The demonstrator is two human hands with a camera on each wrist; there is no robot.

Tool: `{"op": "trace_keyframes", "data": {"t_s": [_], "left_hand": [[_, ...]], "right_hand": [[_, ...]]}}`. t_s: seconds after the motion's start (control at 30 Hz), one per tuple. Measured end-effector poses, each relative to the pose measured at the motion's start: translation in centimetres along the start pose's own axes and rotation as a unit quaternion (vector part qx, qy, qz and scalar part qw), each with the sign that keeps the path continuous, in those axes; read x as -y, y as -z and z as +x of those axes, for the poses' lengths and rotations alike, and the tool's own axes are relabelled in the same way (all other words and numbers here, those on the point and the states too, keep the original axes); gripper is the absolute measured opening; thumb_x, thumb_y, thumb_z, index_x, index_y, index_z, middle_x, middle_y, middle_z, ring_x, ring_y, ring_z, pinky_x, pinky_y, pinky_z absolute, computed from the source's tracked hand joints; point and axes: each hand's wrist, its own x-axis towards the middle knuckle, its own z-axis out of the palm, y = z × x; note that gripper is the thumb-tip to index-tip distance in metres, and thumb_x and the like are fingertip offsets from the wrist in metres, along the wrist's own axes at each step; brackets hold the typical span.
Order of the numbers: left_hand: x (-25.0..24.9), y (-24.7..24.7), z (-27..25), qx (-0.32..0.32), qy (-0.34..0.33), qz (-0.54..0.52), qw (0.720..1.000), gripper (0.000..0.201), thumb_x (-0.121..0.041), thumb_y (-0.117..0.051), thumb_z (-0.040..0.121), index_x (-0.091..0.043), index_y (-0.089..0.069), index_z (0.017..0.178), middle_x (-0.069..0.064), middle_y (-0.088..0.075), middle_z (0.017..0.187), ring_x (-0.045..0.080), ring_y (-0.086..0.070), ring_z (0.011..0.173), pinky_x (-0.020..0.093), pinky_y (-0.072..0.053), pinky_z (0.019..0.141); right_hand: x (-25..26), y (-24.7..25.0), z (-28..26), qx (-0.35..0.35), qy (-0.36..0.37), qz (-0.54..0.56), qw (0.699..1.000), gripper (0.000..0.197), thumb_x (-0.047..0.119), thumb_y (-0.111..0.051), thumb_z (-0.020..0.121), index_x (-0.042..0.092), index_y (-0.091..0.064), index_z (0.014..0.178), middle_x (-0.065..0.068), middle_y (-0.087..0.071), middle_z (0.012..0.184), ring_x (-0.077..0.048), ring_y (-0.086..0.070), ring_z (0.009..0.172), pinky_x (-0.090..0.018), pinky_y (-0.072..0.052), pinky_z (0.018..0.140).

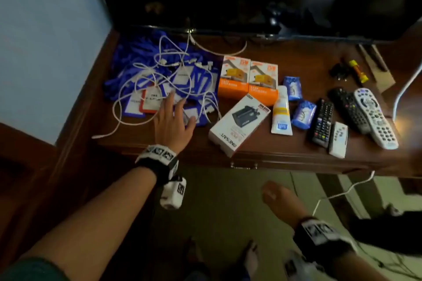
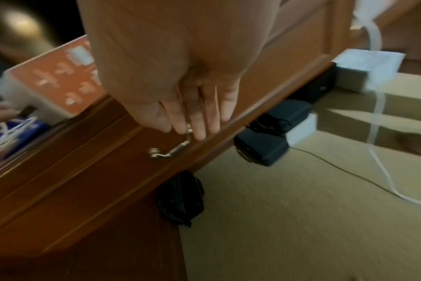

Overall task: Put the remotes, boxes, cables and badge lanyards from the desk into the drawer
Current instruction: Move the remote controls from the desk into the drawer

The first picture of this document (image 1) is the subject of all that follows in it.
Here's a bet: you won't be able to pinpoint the person's left hand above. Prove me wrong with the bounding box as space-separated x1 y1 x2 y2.
153 91 197 155

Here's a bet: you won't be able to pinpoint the person's right hand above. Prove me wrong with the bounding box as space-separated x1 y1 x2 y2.
261 181 310 225

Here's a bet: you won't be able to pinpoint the white charger box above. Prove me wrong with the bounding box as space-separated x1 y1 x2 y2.
207 94 272 159

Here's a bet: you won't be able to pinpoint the orange charger box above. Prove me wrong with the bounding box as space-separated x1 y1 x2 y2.
217 56 251 100
247 60 279 107

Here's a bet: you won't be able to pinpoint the tangle of white cables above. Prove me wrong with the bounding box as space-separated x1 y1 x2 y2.
91 34 223 140

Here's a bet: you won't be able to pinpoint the pile of blue ID lanyards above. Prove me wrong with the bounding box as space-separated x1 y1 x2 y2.
104 30 220 126

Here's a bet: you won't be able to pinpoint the small white remote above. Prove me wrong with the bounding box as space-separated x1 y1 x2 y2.
328 122 349 159

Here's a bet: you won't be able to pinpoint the slim black remote control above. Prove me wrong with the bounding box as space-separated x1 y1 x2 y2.
308 98 335 149

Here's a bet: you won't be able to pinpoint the blue soap packet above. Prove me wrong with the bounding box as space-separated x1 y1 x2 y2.
291 100 317 130
283 76 303 101

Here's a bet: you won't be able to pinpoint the white cream tube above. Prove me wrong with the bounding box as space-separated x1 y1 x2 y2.
271 86 293 136

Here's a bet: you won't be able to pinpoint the wide black remote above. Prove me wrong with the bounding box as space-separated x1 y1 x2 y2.
328 87 371 135

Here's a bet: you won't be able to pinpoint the large white remote control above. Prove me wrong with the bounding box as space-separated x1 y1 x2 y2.
353 88 400 150

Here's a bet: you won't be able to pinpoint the black plug adapter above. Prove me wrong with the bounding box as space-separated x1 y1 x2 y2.
329 61 352 82

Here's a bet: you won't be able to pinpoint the small yellow flashlight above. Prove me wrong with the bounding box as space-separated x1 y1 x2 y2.
349 59 368 84

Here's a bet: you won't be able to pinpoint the person's left forearm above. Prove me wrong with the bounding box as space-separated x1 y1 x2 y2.
19 165 157 281

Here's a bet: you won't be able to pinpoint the person's right forearm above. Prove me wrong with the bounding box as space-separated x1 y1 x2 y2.
329 251 389 281

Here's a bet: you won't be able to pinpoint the person's right foot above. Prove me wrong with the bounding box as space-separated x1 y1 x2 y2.
242 241 259 278

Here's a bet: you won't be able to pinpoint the person's foot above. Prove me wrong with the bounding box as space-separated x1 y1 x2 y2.
183 238 205 271
242 241 259 278

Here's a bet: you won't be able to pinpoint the person's left foot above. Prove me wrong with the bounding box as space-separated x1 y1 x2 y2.
183 238 205 271

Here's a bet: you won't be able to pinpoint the person's dark green clothing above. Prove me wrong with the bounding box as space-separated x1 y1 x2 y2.
0 257 68 281

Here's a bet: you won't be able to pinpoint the black left wristband with markers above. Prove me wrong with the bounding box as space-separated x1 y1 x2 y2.
134 144 180 187

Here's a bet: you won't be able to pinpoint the black wristband with markers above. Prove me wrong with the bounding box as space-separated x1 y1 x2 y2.
134 144 180 187
291 216 358 258

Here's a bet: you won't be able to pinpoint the black right wristband with markers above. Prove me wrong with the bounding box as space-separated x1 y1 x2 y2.
291 216 358 258

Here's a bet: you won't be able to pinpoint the black cloth bundle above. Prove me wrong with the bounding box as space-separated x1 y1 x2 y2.
349 208 422 255

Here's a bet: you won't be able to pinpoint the brown wooden side cabinet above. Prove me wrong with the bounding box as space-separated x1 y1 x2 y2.
379 17 422 179

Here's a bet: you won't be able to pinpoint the black television stand leg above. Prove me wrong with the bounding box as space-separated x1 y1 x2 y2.
359 43 389 72

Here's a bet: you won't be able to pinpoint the white floor cable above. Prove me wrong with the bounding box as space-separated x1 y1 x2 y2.
311 170 376 217

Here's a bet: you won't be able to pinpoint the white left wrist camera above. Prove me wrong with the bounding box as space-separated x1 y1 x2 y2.
160 175 187 211

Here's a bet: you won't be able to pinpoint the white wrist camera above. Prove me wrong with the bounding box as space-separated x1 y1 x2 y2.
160 175 187 211
283 251 317 281

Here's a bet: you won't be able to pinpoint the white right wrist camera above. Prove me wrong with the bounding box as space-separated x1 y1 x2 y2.
283 251 317 281

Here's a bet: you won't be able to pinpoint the thin beige cable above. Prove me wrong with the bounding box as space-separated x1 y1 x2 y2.
188 29 248 58

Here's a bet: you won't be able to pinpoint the thin black wires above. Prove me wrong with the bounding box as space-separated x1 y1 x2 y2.
356 241 422 281

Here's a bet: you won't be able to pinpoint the thick white power cable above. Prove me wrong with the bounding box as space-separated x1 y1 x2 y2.
392 60 422 122

